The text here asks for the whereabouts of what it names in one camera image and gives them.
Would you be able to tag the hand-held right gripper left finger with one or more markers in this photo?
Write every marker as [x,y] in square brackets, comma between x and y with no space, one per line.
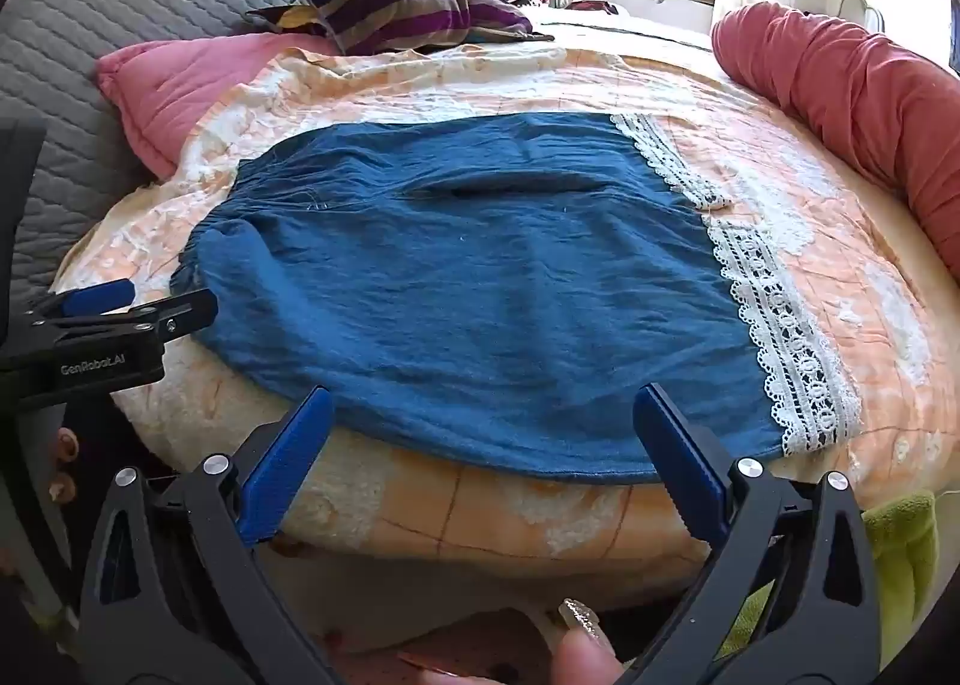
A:
[289,446]

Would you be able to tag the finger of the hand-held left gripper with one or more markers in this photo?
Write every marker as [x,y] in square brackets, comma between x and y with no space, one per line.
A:
[101,296]
[172,317]

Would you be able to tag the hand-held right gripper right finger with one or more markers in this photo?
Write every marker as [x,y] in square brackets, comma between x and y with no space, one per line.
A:
[679,446]

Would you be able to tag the blue pants with white lace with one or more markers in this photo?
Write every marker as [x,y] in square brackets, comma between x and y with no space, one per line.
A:
[450,295]

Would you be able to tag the person's left hand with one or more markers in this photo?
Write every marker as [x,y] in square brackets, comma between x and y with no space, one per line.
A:
[64,442]

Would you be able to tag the person's right hand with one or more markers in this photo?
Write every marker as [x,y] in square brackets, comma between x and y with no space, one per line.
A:
[581,655]

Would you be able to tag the pink pillow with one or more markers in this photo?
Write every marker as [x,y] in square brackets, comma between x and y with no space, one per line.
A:
[172,85]

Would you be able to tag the green towel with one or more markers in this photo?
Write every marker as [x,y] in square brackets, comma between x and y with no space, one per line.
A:
[900,542]

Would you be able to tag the orange and white floral blanket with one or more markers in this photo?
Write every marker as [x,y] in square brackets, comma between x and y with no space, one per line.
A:
[817,205]

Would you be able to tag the plaid purple blanket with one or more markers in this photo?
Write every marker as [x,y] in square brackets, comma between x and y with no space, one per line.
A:
[405,6]

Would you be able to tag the red rolled bolster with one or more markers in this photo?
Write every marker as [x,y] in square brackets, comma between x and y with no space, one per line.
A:
[847,85]

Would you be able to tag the white chair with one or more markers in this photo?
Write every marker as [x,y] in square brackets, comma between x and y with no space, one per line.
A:
[862,9]

